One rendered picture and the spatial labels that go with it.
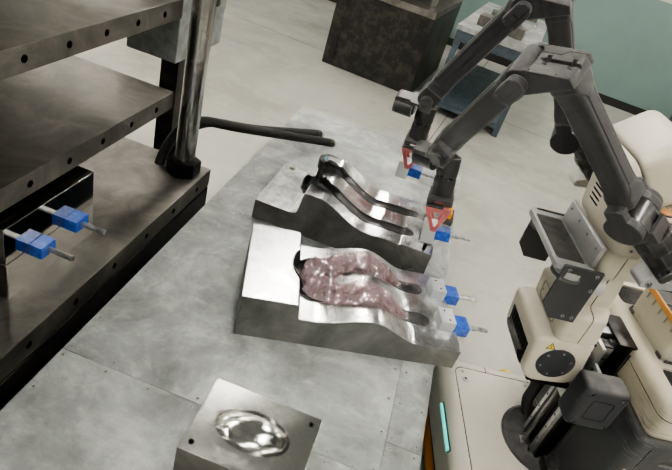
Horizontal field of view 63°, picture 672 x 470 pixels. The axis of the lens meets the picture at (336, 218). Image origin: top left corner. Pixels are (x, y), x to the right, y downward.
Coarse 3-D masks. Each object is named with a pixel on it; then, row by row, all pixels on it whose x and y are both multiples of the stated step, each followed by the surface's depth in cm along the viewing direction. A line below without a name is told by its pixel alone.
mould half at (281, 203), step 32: (288, 192) 158; (320, 192) 147; (352, 192) 157; (384, 192) 168; (288, 224) 152; (320, 224) 149; (352, 224) 147; (416, 224) 156; (384, 256) 149; (416, 256) 146
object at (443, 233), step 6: (426, 222) 147; (426, 228) 147; (438, 228) 148; (444, 228) 149; (450, 228) 149; (426, 234) 147; (432, 234) 147; (438, 234) 147; (444, 234) 146; (450, 234) 146; (420, 240) 148; (426, 240) 148; (432, 240) 147; (444, 240) 147; (468, 240) 147
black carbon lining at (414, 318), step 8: (296, 256) 127; (296, 264) 130; (296, 272) 121; (400, 288) 136; (408, 288) 137; (416, 288) 138; (304, 296) 121; (408, 312) 129; (408, 320) 127; (416, 320) 128; (424, 320) 128
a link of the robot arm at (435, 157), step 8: (416, 144) 144; (424, 144) 143; (416, 152) 144; (424, 152) 141; (432, 152) 134; (456, 152) 138; (416, 160) 145; (424, 160) 143; (432, 160) 136; (440, 160) 134; (448, 160) 137; (432, 168) 144
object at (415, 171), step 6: (402, 156) 174; (402, 162) 171; (408, 162) 172; (402, 168) 172; (414, 168) 172; (420, 168) 173; (396, 174) 173; (402, 174) 173; (408, 174) 173; (414, 174) 172; (420, 174) 172; (426, 174) 173
